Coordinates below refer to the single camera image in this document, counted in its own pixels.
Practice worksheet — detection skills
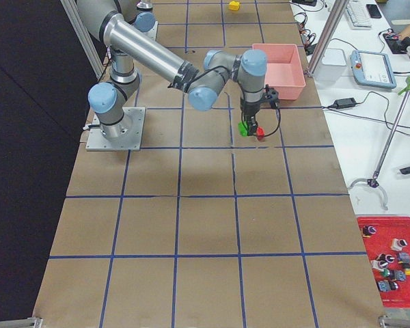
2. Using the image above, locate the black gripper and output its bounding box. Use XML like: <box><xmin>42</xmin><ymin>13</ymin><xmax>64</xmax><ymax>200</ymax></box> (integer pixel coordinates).
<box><xmin>240</xmin><ymin>90</ymin><xmax>264</xmax><ymax>136</ymax></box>

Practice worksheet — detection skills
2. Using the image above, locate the green toy block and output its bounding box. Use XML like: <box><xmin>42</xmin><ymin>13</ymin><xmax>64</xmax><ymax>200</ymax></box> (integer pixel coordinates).
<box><xmin>238</xmin><ymin>122</ymin><xmax>247</xmax><ymax>137</ymax></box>

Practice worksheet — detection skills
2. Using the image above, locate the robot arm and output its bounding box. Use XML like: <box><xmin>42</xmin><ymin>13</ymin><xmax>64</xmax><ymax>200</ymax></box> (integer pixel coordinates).
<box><xmin>133</xmin><ymin>0</ymin><xmax>156</xmax><ymax>33</ymax></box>
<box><xmin>77</xmin><ymin>1</ymin><xmax>279</xmax><ymax>151</ymax></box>

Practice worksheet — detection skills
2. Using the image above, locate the pink plastic box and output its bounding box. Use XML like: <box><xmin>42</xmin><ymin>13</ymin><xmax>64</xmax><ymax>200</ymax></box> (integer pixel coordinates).
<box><xmin>252</xmin><ymin>44</ymin><xmax>305</xmax><ymax>100</ymax></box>

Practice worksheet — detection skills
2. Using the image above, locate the red toy block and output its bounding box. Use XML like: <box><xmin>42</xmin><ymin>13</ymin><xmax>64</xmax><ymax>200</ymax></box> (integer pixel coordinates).
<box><xmin>256</xmin><ymin>126</ymin><xmax>264</xmax><ymax>141</ymax></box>

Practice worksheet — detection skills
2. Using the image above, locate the white square device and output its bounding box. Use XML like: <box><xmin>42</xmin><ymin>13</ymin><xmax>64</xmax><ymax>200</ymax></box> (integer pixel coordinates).
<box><xmin>314</xmin><ymin>48</ymin><xmax>346</xmax><ymax>87</ymax></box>

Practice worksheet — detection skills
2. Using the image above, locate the black power adapter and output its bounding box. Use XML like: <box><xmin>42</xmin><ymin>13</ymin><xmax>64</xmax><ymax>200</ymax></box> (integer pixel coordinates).
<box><xmin>331</xmin><ymin>98</ymin><xmax>357</xmax><ymax>109</ymax></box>

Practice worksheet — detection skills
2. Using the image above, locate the yellow toy block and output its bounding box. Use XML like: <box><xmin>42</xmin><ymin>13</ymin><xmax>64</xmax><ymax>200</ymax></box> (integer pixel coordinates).
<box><xmin>228</xmin><ymin>0</ymin><xmax>241</xmax><ymax>11</ymax></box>

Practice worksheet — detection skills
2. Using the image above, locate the teach pendant tablet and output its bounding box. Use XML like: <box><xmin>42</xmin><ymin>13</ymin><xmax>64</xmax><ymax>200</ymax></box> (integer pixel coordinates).
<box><xmin>350</xmin><ymin>50</ymin><xmax>396</xmax><ymax>90</ymax></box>

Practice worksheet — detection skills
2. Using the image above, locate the white keyboard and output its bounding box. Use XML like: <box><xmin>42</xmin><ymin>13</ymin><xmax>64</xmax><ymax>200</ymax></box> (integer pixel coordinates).
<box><xmin>344</xmin><ymin>1</ymin><xmax>372</xmax><ymax>30</ymax></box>

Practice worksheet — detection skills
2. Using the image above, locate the reach grabber tool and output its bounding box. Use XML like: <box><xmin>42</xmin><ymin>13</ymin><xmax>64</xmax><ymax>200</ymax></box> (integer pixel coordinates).
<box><xmin>348</xmin><ymin>77</ymin><xmax>410</xmax><ymax>210</ymax></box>

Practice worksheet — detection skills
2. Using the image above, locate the red parts tray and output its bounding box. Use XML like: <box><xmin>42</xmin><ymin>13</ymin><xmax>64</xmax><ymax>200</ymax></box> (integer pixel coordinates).
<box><xmin>357</xmin><ymin>216</ymin><xmax>410</xmax><ymax>308</ymax></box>

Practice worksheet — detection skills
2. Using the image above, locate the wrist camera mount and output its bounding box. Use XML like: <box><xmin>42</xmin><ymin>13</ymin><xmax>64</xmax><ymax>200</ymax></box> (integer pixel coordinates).
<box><xmin>264</xmin><ymin>85</ymin><xmax>279</xmax><ymax>109</ymax></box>

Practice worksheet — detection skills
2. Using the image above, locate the aluminium frame post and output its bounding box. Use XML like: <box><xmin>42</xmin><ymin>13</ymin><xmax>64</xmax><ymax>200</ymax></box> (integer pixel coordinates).
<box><xmin>306</xmin><ymin>0</ymin><xmax>349</xmax><ymax>78</ymax></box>

